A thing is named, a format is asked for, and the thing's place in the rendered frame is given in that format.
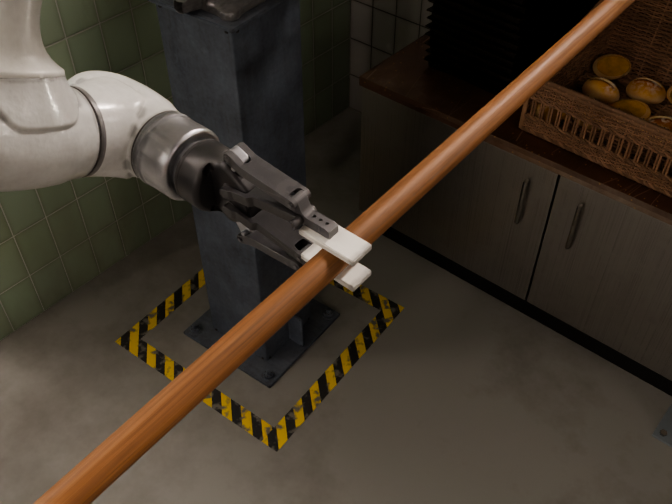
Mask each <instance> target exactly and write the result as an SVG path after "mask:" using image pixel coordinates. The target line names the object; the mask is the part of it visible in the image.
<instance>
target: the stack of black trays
mask: <svg viewBox="0 0 672 504"><path fill-rule="evenodd" d="M428 1H429V2H431V3H433V6H432V7H430V8H428V9H427V11H429V12H431V13H432V15H430V16H428V17H427V19H430V20H432V22H430V23H429V24H427V25H425V27H428V28H430V31H428V32H426V33H425V35H427V36H430V40H429V41H427V42H426V43H425V44H426V45H429V46H430V48H428V49H426V50H425V51H427V52H429V53H431V54H430V55H428V56H426V57H425V58H424V60H426V61H428V62H429V63H428V64H429V65H430V66H432V67H434V68H436V69H438V70H441V71H443V72H445V73H447V74H450V75H452V76H454V77H456V78H459V79H461V80H463V81H465V82H467V83H470V84H472V85H474V86H476V87H479V88H481V89H483V90H485V91H488V92H490V93H492V94H494V95H497V94H498V93H499V92H501V91H502V90H503V89H504V88H505V87H506V86H507V85H509V84H510V83H511V82H512V81H513V80H514V79H515V78H516V77H518V76H519V75H520V74H521V73H522V72H523V71H524V70H526V69H527V68H528V67H529V66H530V65H531V64H532V63H534V62H535V61H536V60H537V59H538V58H539V57H540V56H541V55H543V54H544V53H545V52H546V51H547V50H548V49H549V48H551V47H552V46H553V45H554V44H555V43H556V42H557V41H558V40H560V39H561V38H562V37H563V36H564V35H565V34H566V33H568V32H569V31H567V30H568V29H570V28H571V27H573V26H574V25H573V24H570V23H569V21H570V20H572V19H573V18H575V17H576V16H575V15H573V14H571V13H572V12H573V11H575V10H576V9H578V7H576V6H573V4H574V3H575V2H577V1H578V0H428Z"/></svg>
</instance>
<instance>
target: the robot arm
mask: <svg viewBox="0 0 672 504"><path fill-rule="evenodd" d="M42 1H43V0H0V192H9V191H22V190H31V189H38V188H44V187H50V186H54V185H59V184H62V183H64V182H67V181H70V180H73V179H78V178H84V177H117V178H124V179H129V178H131V177H136V178H139V179H141V180H142V181H143V182H144V183H146V184H147V185H150V186H152V187H154V188H155V189H157V190H158V191H160V192H161V193H163V194H165V195H166V196H168V197H169V198H171V199H173V200H178V201H184V200H186V201H187V202H189V203H190V204H192V205H193V206H195V207H197V208H198V209H200V210H202V211H221V212H222V213H224V214H225V215H226V216H227V217H228V218H229V219H230V220H231V221H233V222H236V223H237V225H238V227H239V229H240V231H241V232H240V233H239V234H238V235H237V239H238V241H239V242H240V243H242V244H246V245H251V246H253V247H255V248H257V249H258V250H260V251H262V252H264V253H265V254H267V255H269V256H271V257H273V258H274V259H276V260H278V261H280V262H281V263H283V264H285V265H287V266H289V267H290V268H292V269H294V270H296V271H297V270H299V269H300V268H301V267H302V266H303V265H304V264H305V263H306V262H308V261H309V260H310V259H311V258H312V257H313V256H314V255H316V254H317V253H318V252H319V251H320V250H321V249H322V248H323V249H325V250H326V251H328V252H330V253H331V254H333V255H334V256H336V257H338V258H339V259H341V260H343V261H344V262H346V263H348V264H349V265H348V266H347V267H346V268H345V269H344V270H343V271H342V272H341V273H340V274H339V275H338V276H337V277H336V278H334V280H335V281H337V282H338V283H340V284H341V285H343V286H344V287H346V288H348V289H349V290H351V291H355V290H356V289H357V288H358V287H359V286H360V285H361V284H362V283H363V282H364V281H365V280H366V279H367V278H369V277H370V276H371V270H370V269H368V268H366V267H365V266H363V265H362V264H360V263H358V261H360V260H361V259H362V258H363V257H364V256H365V255H366V254H367V253H368V252H369V251H370V250H371V249H372V246H371V244H370V243H368V242H366V241H365V240H363V239H361V238H359V237H358V236H356V235H354V234H353V233H351V232H349V231H347V230H346V229H344V228H342V227H341V226H339V225H338V224H337V223H336V222H334V221H333V220H331V219H329V218H328V217H326V216H324V215H323V214H321V213H319V212H317V209H316V207H315V206H314V205H313V204H311V203H310V201H309V198H310V197H311V192H310V191H309V190H308V189H307V188H306V187H304V186H303V185H301V184H300V183H298V182H297V181H295V180H294V179H292V178H291V177H289V176H288V175H286V174H285V173H283V172H281V171H280V170H278V169H277V168H275V167H274V166H272V165H271V164H269V163H268V162H266V161H265V160H263V159H262V158H260V157H259V156H257V155H256V154H255V153H254V152H253V151H252V150H251V149H250V148H249V147H248V146H247V145H246V144H245V143H244V142H240V143H238V144H237V145H236V146H234V147H233V148H231V149H230V148H228V147H227V146H225V145H223V144H221V143H220V142H219V137H217V135H216V134H215V133H214V132H213V131H211V130H209V129H208V128H206V127H204V126H202V125H201V124H199V123H197V122H195V121H194V120H192V119H191V118H190V117H188V116H186V115H185V114H182V113H180V112H179V111H177V110H176V108H175V107H174V106H173V104H172V103H171V102H170V101H168V100H167V99H166V98H164V97H163V96H161V95H160V94H159V93H157V92H155V91H154V90H152V89H150V88H148V87H147V86H145V85H143V84H141V83H139V82H137V81H135V80H133V79H130V78H128V77H126V76H123V75H120V74H117V73H112V72H107V71H85V72H81V73H78V74H76V75H74V76H73V77H71V78H70V79H69V80H68V81H67V80H66V77H65V71H64V69H63V68H61V67H60V66H59V65H57V64H56V63H55V62H54V61H53V60H52V59H51V57H50V56H49V55H48V53H47V52H46V49H45V47H44V45H43V41H42V37H41V31H40V11H41V6H42ZM264 1H266V0H174V2H173V4H174V9H176V11H177V12H178V13H181V14H185V13H188V12H192V11H195V10H199V9H201V10H204V11H206V12H209V13H212V14H214V15H216V16H218V17H220V18H221V19H222V20H224V21H235V20H237V19H239V18H240V16H241V15H242V14H244V13H245V12H247V11H249V10H250V9H252V8H254V7H256V6H257V5H259V4H261V3H263V2H264ZM293 192H294V193H295V194H294V195H291V193H293ZM287 221H288V222H290V223H291V224H290V223H288V222H287ZM302 224H303V226H302V227H301V228H300V229H299V230H298V228H299V227H300V226H301V225H302Z"/></svg>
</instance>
